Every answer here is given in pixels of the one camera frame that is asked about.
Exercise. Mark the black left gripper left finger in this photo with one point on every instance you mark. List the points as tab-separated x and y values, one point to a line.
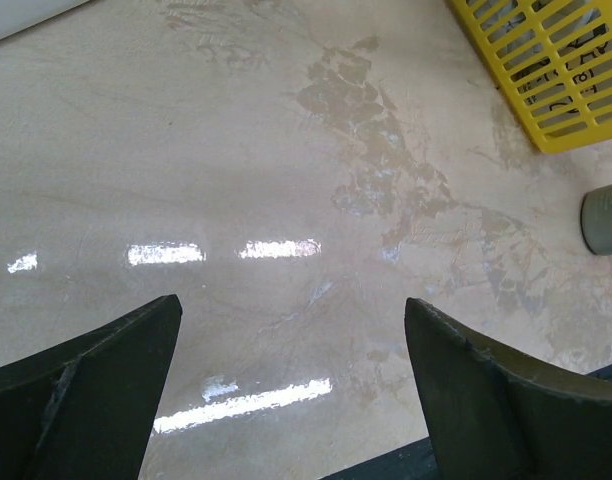
85	408

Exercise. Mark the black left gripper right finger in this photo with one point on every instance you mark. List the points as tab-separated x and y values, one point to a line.
494	412

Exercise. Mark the cream black tiered shelf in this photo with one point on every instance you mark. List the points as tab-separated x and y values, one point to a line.
18	15

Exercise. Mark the clear pump soap bottle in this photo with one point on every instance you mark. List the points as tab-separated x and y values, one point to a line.
596	220

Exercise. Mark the yellow plastic shopping basket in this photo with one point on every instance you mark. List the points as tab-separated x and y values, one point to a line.
552	61

